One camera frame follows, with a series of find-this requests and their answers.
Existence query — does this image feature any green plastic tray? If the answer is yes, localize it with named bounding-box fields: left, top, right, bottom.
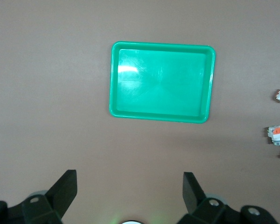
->
left=106, top=41, right=217, bottom=124

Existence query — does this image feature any white button with orange block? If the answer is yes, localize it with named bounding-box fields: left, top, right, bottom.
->
left=265, top=125, right=280, bottom=147

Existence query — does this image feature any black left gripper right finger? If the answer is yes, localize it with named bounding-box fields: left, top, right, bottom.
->
left=178, top=172, right=235, bottom=224

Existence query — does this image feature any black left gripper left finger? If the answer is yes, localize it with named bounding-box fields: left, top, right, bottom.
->
left=21, top=169, right=78, bottom=224

